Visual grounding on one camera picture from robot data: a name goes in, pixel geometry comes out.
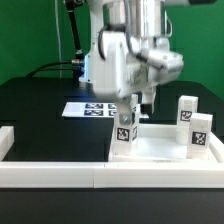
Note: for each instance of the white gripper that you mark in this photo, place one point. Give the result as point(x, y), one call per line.
point(119, 75)

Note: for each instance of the white square table top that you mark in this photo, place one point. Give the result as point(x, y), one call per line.
point(157, 143)

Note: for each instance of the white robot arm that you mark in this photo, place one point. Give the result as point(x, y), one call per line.
point(130, 50)

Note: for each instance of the white U-shaped fence wall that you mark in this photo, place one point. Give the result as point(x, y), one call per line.
point(104, 174)

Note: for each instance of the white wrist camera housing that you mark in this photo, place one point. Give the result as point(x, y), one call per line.
point(164, 66)

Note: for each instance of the white sheet with markers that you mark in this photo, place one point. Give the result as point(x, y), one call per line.
point(89, 109)

